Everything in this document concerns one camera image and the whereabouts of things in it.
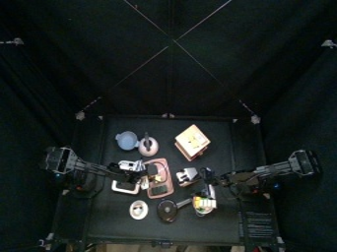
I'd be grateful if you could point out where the green white toy fruit slice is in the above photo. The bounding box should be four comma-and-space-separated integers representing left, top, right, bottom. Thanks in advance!
152, 185, 170, 195

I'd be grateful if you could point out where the pink plastic tray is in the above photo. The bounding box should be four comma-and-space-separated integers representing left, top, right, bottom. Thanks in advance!
140, 157, 175, 200

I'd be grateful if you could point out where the black toy frying pan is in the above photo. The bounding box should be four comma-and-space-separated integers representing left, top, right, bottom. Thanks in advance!
156, 197, 195, 223

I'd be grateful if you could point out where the wooden box with yellow lid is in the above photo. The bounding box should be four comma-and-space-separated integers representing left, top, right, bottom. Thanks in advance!
174, 123, 211, 162

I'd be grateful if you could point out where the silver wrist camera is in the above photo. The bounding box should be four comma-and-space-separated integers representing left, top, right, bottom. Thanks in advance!
118, 159, 146, 172
175, 167, 200, 188

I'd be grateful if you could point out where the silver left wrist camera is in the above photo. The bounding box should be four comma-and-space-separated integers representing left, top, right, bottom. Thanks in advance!
118, 159, 146, 172

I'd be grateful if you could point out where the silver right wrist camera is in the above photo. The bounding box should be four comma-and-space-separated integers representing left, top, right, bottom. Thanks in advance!
175, 167, 200, 188

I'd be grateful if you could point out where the white bowl with toy food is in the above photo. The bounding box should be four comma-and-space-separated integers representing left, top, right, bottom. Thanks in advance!
191, 192, 218, 217

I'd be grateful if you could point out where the white text label sticker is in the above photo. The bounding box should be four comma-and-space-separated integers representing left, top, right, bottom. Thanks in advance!
243, 210, 275, 242

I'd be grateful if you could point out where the blue grey toy bowl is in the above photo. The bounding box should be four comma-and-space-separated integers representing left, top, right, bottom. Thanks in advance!
115, 130, 140, 152

